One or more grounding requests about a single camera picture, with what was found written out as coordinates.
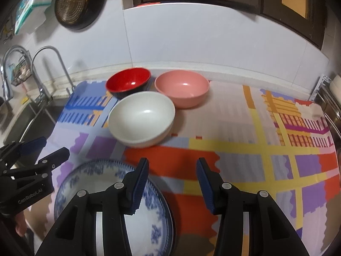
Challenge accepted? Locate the pink bowl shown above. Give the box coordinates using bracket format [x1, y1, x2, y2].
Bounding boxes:
[155, 70, 210, 109]

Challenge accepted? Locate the metal shelf rack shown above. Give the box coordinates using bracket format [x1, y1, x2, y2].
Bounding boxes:
[310, 73, 341, 139]

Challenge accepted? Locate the steel sink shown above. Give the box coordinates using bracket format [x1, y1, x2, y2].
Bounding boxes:
[3, 100, 67, 150]

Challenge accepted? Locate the white bowl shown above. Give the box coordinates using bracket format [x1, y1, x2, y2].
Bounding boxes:
[108, 91, 176, 149]

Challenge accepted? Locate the colourful patterned mat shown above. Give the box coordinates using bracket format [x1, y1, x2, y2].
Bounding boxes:
[49, 79, 340, 256]

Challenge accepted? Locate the blue floral rim plate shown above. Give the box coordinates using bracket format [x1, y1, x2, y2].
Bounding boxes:
[54, 159, 175, 256]

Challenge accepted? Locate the slim gooseneck faucet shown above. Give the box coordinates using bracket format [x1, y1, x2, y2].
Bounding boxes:
[30, 46, 75, 95]

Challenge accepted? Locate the person's left hand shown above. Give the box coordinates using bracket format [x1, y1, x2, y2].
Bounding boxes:
[14, 209, 31, 238]

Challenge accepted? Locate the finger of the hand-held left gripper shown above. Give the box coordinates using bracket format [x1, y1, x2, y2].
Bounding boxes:
[5, 147, 70, 184]
[0, 137, 48, 166]

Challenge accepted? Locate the black frying pan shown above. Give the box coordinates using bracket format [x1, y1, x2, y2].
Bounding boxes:
[55, 0, 105, 30]

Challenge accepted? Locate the paper towel pack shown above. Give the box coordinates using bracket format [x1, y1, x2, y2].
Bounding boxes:
[14, 0, 58, 35]

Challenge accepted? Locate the red bowl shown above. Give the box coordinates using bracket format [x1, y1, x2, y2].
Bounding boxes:
[105, 68, 151, 99]

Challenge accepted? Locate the black wire basket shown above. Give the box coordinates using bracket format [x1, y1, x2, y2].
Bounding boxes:
[9, 56, 34, 87]

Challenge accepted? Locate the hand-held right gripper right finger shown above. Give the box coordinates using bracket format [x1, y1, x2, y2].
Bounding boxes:
[196, 158, 311, 256]

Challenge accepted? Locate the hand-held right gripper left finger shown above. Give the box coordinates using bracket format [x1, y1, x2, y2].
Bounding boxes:
[35, 157, 150, 256]

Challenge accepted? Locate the tall chrome faucet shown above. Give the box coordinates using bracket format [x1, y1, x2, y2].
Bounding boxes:
[1, 45, 52, 106]

